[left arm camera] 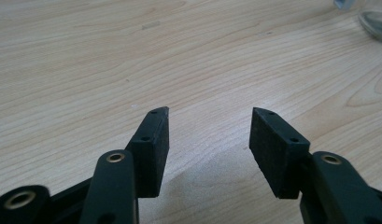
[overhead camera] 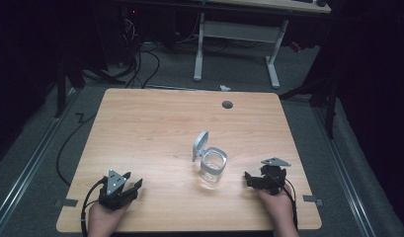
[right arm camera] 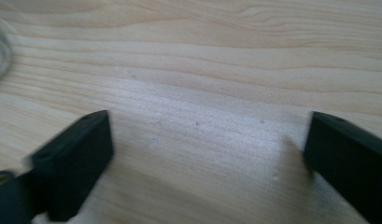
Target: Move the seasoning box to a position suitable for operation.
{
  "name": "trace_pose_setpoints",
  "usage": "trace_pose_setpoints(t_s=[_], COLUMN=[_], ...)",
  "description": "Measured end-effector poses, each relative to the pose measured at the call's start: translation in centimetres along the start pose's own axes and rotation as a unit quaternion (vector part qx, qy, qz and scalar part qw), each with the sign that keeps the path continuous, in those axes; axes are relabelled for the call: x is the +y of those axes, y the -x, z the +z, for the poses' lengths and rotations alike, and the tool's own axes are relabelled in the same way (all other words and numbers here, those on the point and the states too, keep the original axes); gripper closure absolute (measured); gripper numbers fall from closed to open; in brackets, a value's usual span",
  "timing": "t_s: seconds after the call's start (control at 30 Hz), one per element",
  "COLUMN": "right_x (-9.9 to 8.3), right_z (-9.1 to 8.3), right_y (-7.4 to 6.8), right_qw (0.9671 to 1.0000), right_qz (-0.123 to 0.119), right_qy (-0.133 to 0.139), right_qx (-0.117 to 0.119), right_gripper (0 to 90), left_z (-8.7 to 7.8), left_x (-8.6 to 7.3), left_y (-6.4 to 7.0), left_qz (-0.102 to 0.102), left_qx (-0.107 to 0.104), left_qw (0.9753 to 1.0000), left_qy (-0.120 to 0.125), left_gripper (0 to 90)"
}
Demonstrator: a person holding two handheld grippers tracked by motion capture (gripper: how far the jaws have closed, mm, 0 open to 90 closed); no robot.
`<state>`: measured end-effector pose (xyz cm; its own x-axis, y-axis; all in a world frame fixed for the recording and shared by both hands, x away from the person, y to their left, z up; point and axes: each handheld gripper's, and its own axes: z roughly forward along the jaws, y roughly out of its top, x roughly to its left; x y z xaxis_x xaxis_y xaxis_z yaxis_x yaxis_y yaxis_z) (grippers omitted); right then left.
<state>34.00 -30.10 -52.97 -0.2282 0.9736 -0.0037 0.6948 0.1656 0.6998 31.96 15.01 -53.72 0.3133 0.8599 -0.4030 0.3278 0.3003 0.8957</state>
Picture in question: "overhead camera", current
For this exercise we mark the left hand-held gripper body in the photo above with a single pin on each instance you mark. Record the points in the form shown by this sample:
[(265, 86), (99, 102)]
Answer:
[(113, 184)]

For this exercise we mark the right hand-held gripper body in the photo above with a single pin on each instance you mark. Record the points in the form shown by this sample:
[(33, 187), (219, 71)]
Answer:
[(274, 177)]

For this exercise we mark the person's right hand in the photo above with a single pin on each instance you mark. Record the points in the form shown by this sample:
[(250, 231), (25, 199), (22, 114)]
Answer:
[(279, 209)]

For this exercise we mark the person's left hand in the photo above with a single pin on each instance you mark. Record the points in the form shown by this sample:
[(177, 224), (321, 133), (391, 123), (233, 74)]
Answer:
[(104, 219)]

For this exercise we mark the grey tape piece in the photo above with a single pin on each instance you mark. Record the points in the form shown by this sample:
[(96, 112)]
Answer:
[(310, 198), (66, 202)]

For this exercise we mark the clear glass jar, grey lid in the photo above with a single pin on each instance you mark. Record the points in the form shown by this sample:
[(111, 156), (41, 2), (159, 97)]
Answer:
[(212, 169)]

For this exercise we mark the dark table grommet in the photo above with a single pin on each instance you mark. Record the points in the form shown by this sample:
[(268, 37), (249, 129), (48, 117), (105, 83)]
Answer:
[(227, 105)]

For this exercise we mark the black metal stand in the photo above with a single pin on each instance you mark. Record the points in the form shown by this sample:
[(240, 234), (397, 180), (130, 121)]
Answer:
[(60, 92), (331, 113)]

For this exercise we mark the white paper scrap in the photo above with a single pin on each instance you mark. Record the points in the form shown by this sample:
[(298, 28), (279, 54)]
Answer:
[(225, 88)]

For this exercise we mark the small red object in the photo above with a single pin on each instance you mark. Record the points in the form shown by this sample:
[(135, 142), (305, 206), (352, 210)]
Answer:
[(295, 46)]

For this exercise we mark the white-legged desk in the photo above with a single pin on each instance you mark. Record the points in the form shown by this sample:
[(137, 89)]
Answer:
[(237, 31)]

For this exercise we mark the metal floor rail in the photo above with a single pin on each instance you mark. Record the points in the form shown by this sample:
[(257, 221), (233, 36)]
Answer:
[(25, 171), (348, 186)]

